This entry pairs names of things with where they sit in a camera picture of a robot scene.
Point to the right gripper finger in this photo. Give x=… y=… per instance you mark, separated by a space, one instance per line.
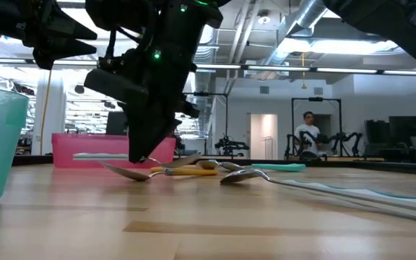
x=146 y=137

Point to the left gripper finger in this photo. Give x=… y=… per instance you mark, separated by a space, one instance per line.
x=70 y=48
x=72 y=31

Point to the black background robot arm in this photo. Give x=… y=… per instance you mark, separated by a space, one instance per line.
x=229 y=146

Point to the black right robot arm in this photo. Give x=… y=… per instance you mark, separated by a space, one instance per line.
x=392 y=25

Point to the black monitor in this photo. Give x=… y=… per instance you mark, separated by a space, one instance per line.
x=116 y=124

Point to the pink plastic bin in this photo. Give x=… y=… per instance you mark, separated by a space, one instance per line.
x=67 y=144

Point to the person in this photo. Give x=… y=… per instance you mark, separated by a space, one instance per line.
x=307 y=130

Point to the long ceiling light bar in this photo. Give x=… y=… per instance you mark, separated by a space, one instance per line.
x=345 y=70

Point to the black background robot arms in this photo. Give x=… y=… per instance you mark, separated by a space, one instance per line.
x=352 y=139

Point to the dark equipment rack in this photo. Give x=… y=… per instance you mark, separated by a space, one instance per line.
x=403 y=133

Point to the silver ventilation duct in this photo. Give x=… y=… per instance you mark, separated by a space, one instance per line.
x=302 y=14
x=206 y=86

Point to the black metal rig frame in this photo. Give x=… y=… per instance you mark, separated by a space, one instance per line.
x=316 y=99
x=211 y=94

